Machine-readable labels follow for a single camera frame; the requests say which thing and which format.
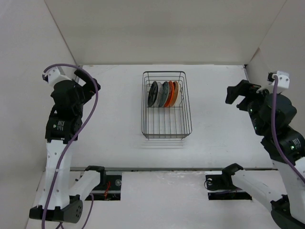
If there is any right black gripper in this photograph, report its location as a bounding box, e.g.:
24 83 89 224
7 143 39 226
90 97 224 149
224 78 276 134

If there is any black plate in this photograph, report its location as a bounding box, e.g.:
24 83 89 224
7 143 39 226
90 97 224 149
147 81 158 107

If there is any cream plate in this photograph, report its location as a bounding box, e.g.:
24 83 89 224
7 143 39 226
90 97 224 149
169 81 179 107

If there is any clear glass plate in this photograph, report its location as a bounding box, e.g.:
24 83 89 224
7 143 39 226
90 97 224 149
153 82 163 107

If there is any orange plate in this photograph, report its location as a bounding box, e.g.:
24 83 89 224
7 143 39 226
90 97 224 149
164 81 175 107

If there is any blue patterned plate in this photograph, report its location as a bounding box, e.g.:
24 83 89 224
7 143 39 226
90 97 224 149
159 81 169 107

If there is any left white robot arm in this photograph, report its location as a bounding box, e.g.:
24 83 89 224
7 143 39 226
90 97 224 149
29 64 107 227

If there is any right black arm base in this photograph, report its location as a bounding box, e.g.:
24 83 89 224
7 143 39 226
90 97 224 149
204 171 252 201

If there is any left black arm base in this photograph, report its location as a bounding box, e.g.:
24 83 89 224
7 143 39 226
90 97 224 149
91 171 122 201

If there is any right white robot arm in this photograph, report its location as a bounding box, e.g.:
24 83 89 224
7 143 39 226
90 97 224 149
217 79 305 229

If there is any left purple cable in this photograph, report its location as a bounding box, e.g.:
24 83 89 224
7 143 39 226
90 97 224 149
41 63 100 229

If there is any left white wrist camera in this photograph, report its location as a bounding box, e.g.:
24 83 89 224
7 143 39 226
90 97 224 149
42 66 71 87

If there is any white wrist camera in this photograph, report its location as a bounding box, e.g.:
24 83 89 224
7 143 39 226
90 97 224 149
42 66 71 87
267 71 290 94

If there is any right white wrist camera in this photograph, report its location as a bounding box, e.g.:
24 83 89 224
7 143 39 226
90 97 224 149
267 71 290 94

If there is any grey wire dish rack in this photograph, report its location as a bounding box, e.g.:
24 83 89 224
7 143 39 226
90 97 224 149
141 71 193 139

